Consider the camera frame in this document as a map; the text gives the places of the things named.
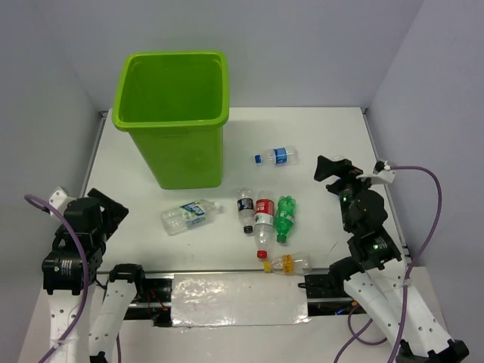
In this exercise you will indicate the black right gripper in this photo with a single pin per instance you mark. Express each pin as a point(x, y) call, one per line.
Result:
point(342, 168)

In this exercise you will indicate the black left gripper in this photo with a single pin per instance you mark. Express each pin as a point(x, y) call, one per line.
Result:
point(114, 212)

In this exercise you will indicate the clear bottle white green label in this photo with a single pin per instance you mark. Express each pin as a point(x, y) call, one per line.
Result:
point(189, 216)

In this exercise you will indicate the clear bottle black cap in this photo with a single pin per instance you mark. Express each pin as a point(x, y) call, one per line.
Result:
point(246, 210)

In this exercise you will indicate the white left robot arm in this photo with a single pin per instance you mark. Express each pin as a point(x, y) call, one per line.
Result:
point(70, 272)

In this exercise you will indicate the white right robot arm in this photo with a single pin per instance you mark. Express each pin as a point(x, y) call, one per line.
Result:
point(376, 274)

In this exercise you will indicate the green plastic bin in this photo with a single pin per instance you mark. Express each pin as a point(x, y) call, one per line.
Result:
point(174, 104)

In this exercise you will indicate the clear bottle blue cap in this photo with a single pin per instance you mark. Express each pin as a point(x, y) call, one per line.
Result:
point(279, 156)

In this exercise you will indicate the green plastic bottle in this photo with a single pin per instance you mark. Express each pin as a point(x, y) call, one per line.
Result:
point(284, 218)

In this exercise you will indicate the clear bottle red label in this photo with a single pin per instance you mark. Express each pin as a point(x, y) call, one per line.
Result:
point(264, 230)

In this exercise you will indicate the clear bottle yellow cap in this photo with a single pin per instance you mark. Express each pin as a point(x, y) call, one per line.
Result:
point(289, 265)

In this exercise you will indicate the silver foil sheet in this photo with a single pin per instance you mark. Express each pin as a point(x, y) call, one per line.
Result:
point(237, 299)

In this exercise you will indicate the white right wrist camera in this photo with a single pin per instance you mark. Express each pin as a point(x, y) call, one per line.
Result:
point(382, 174)

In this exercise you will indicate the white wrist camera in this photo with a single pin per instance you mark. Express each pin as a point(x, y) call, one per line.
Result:
point(60, 199)
point(382, 174)

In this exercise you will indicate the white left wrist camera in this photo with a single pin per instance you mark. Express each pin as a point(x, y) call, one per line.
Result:
point(60, 199)

